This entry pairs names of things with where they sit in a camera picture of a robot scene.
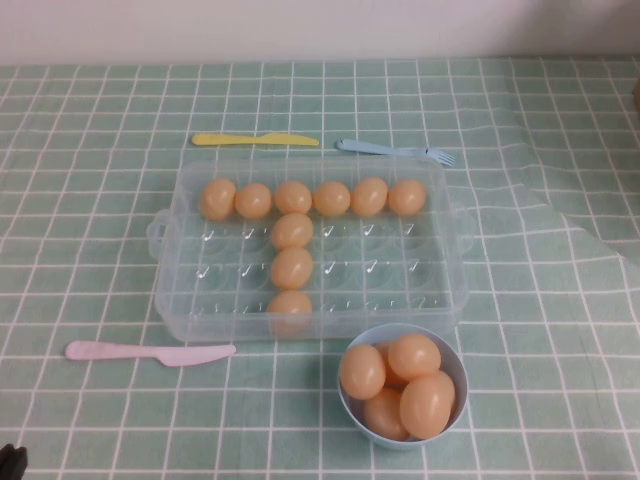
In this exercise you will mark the beige plastic egg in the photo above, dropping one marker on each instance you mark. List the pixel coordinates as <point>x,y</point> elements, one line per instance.
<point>292,268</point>
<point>369,196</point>
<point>293,230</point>
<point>331,198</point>
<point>407,197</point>
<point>389,361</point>
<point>293,197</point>
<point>290,302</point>
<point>427,405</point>
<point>218,198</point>
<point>253,200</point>
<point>362,371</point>
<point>414,356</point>
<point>382,416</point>

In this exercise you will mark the light blue bowl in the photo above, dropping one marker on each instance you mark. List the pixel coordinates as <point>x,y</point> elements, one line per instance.
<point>457,365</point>

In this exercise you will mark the clear plastic egg box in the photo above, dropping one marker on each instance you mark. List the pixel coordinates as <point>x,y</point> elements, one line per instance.
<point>360,280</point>

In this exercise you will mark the pink plastic knife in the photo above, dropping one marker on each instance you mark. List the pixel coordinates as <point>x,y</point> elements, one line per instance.
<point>125,351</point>

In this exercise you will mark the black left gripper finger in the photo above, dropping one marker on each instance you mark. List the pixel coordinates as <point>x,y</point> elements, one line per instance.
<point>20,465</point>
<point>6,462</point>

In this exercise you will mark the light blue plastic fork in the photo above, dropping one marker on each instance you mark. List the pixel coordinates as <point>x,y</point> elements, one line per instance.
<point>370,146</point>

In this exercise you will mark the yellow plastic knife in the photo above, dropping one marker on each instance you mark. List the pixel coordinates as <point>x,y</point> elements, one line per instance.
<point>225,139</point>

